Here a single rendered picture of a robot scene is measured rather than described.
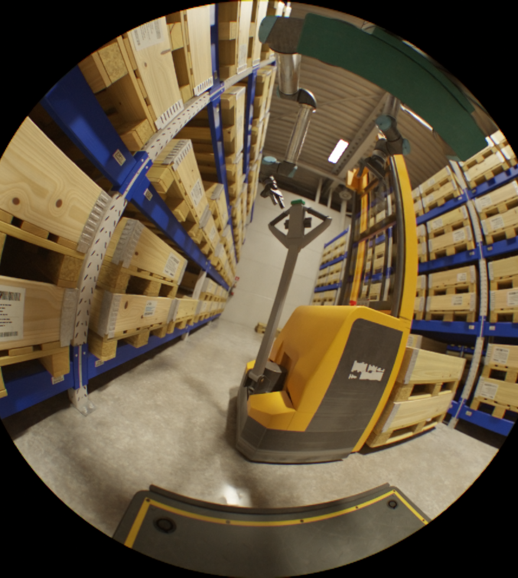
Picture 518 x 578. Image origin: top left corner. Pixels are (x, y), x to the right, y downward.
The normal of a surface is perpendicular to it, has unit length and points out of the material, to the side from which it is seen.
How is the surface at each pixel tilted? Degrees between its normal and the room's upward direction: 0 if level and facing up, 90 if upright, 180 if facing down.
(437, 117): 180
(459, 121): 180
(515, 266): 90
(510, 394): 90
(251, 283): 90
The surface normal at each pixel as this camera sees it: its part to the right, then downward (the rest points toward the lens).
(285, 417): 0.09, -0.08
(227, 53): -0.29, 0.95
